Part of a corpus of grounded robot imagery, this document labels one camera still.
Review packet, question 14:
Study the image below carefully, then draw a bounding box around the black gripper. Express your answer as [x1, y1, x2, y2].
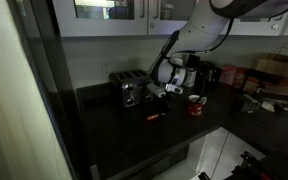
[156, 89, 174, 117]

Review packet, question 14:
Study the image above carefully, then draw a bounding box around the orange marker with white cap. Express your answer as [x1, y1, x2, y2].
[145, 113, 160, 121]

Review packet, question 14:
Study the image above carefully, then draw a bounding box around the red white floral mug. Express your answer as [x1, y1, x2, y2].
[186, 94, 208, 117]

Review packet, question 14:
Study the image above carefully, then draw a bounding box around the silver black toaster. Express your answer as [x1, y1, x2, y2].
[108, 68, 156, 109]

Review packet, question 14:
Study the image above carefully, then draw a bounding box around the white carton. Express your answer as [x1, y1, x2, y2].
[182, 67, 198, 89]

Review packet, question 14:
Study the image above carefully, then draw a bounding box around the black coffee machine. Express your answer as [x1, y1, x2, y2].
[196, 60, 219, 88]

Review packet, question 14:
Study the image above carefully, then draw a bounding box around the red box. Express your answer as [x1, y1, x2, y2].
[218, 63, 249, 89]

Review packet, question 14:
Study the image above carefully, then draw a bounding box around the white lower cabinet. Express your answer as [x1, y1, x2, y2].
[195, 127, 267, 180]

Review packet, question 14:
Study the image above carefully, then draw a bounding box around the grey crumpled packet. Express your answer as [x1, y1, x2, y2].
[239, 93, 263, 114]

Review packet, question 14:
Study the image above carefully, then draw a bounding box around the brown paper bag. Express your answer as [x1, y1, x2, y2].
[244, 42, 288, 97]

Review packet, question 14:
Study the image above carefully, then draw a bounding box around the white wall outlet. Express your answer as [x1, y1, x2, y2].
[100, 61, 112, 76]

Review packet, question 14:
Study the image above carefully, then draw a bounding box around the glass door wall cabinet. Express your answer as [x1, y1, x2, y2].
[51, 0, 149, 38]

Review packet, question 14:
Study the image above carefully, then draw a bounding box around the wall cabinet with round knobs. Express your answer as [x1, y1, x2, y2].
[147, 0, 288, 37]

